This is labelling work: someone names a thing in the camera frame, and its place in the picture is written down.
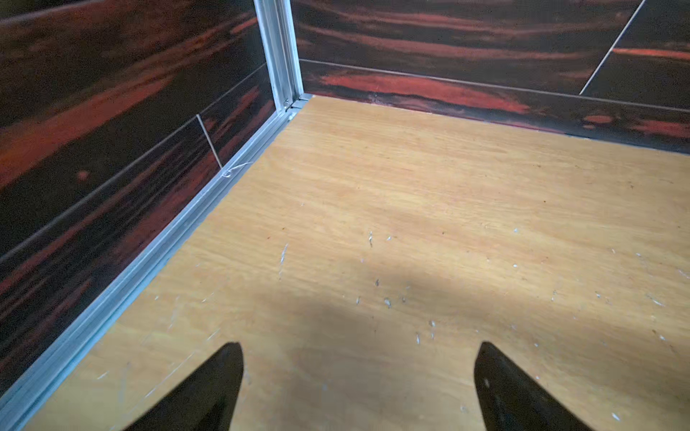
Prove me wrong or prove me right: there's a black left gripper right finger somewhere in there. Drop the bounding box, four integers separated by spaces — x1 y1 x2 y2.
474 341 590 430

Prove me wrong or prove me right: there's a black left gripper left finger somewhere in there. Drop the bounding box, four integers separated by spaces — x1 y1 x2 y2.
128 342 244 430

